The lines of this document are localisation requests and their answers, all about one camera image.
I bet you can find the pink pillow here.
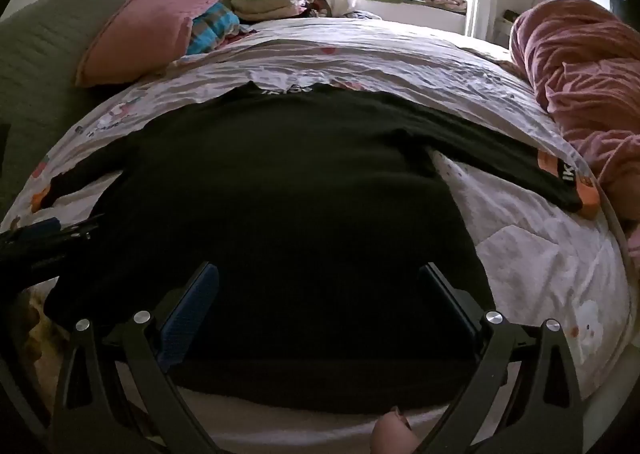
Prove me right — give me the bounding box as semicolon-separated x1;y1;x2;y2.
75;0;228;88

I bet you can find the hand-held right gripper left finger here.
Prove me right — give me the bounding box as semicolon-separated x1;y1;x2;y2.
50;261;221;454

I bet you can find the pink duvet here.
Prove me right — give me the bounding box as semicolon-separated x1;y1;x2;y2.
510;0;640;257

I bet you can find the printed white bed sheet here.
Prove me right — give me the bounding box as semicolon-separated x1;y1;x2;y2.
0;17;632;454

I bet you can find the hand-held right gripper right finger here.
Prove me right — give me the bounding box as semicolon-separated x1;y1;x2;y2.
419;261;588;454

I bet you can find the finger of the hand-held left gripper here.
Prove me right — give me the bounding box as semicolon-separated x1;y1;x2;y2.
0;215;106;250

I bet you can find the blue striped blanket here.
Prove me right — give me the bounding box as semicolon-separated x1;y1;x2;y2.
187;0;242;56

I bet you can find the grey-green quilted cushion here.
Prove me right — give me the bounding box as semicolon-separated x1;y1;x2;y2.
0;0;232;222

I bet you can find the person's right hand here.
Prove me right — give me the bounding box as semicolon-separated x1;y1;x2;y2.
372;421;422;454

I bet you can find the dark clothes heap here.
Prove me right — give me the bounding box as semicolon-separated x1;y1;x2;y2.
300;0;335;19

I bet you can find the bedside table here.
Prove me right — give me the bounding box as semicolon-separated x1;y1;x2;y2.
494;9;522;46

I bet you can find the black sweater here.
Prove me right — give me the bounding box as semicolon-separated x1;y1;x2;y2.
37;82;601;427

